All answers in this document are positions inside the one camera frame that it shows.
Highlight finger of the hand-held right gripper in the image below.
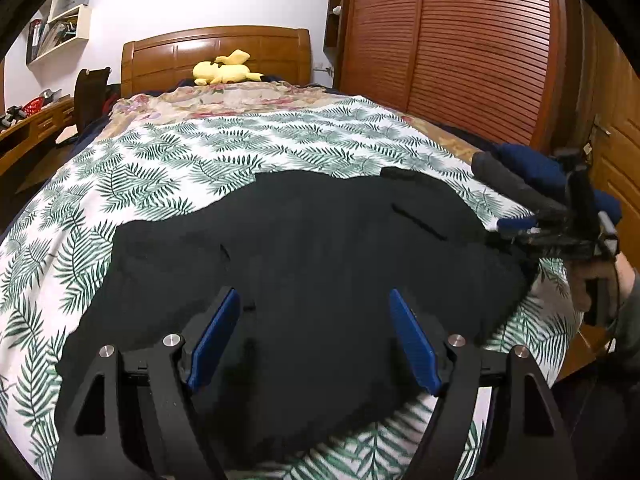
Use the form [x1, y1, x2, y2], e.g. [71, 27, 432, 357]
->
[472, 152, 568, 214]
[487, 216, 543, 251]

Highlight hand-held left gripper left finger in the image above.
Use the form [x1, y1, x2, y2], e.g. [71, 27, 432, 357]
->
[51, 286, 242, 480]

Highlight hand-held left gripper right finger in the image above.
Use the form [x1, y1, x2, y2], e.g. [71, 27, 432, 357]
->
[389, 286, 579, 480]

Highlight black coat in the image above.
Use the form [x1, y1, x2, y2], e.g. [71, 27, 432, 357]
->
[55, 167, 538, 466]

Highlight person's right hand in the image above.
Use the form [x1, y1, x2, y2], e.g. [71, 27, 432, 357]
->
[570, 255, 638, 325]

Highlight wooden door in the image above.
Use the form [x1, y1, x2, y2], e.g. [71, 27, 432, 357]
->
[585, 20, 640, 221]

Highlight wooden slatted wardrobe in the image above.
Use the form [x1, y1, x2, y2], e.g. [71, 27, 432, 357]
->
[322, 0, 596, 156]

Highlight leaf print blanket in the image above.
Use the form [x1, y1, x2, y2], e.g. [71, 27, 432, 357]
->
[0, 95, 583, 480]

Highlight floral blanket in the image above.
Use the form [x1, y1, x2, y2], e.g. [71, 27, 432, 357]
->
[111, 82, 361, 123]

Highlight yellow plush toy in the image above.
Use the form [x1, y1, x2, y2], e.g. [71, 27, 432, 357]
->
[192, 49, 265, 87]

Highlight wooden desk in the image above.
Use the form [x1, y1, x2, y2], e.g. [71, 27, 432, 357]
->
[0, 95, 81, 176]

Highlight dark wooden chair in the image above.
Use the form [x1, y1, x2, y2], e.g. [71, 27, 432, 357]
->
[55, 66, 113, 148]

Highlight wooden bed headboard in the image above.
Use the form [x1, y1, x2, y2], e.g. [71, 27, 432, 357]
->
[121, 26, 313, 98]

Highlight black binders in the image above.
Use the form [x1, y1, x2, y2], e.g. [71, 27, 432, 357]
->
[27, 19, 44, 61]

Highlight white wall shelf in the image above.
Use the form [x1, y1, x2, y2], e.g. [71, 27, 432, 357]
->
[25, 0, 101, 66]

